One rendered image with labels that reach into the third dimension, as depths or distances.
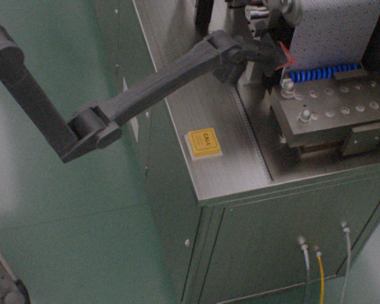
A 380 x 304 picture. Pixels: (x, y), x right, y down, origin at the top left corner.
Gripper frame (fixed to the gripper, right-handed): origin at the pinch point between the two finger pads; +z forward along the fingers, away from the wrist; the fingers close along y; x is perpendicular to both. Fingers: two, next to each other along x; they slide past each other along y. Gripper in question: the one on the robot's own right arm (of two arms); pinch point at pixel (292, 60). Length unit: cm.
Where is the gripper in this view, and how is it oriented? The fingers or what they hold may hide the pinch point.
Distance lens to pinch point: 198.5
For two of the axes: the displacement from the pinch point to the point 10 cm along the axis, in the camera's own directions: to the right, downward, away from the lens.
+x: 5.3, -5.8, -6.2
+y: 2.7, 8.1, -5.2
